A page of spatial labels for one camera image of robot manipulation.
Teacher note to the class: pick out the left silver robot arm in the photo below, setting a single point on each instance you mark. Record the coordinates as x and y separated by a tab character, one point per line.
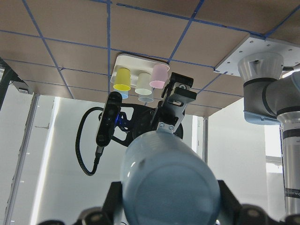
266	94

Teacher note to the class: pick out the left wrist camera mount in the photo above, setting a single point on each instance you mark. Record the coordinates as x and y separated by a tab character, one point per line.
111	117

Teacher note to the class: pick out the yellow plastic cup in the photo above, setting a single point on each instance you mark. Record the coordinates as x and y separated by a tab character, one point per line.
122	80

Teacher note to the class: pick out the light blue plastic cup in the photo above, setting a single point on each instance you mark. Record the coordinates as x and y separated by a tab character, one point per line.
166	183

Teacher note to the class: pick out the cream plastic cup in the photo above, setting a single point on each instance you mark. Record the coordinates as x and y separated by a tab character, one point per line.
143	84

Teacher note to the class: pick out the grey plastic cup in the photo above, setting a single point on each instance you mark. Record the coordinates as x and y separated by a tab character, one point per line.
146	98

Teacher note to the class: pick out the pink plastic cup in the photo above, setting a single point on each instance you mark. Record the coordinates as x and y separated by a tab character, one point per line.
159	76

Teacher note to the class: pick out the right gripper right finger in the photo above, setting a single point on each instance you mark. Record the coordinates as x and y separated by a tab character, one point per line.
229	205

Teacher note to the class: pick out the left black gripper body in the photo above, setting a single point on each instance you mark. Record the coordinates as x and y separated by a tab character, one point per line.
170	111

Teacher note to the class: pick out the cream plastic tray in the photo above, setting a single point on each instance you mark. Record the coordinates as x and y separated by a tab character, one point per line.
136	66

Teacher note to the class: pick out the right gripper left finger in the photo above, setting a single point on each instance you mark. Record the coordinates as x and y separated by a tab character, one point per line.
113	206

